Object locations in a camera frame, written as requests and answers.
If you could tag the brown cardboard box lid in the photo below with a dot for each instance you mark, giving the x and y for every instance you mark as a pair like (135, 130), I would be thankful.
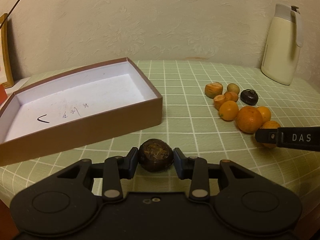
(77, 108)

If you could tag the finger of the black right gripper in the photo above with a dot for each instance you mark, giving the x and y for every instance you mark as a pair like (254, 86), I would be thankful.
(298, 138)

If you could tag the small orange fruit piece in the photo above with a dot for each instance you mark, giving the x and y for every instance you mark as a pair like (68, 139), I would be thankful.
(231, 96)

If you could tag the yellow-green longan fruit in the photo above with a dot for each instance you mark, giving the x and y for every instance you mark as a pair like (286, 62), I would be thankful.
(233, 88)

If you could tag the red gift box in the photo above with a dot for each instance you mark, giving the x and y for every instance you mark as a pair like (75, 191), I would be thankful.
(3, 94)

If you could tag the dark brown dried fruit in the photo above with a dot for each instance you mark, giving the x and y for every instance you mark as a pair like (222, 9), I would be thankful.
(155, 155)

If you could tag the small carrot chunk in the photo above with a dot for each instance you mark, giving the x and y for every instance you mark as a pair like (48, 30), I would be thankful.
(218, 101)

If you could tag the wooden picture frame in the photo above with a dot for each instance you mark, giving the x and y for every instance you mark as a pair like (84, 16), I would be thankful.
(6, 74)

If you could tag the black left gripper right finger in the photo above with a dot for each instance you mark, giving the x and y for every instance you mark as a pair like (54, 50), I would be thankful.
(195, 169)

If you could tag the cream thermos jug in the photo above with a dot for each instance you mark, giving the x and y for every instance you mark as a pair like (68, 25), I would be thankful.
(284, 41)

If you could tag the dark mangosteen fruit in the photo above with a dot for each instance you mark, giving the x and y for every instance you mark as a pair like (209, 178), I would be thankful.
(249, 97)

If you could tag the small orange kumquat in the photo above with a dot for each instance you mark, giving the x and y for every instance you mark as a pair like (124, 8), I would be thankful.
(270, 125)
(265, 113)
(228, 110)

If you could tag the large carrot chunk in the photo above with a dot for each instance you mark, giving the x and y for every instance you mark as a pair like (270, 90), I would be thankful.
(211, 90)

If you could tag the green checkered tablecloth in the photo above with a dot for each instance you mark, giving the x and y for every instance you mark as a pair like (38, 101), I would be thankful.
(191, 123)

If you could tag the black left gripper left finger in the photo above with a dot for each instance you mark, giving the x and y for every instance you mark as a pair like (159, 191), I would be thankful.
(115, 169)

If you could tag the large orange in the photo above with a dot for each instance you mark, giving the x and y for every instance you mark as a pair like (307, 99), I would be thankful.
(249, 119)

